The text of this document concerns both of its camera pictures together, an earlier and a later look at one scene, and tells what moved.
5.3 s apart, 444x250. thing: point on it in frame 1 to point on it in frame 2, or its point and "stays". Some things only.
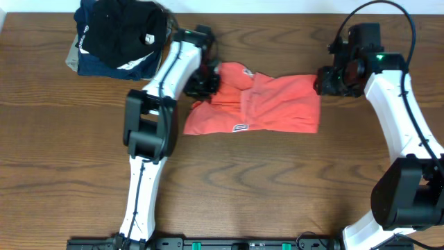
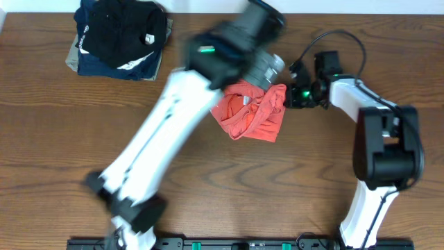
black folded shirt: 119,31 stays
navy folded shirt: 141,69 stays
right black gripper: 326,82 to 296,98
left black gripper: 202,85 to 263,74
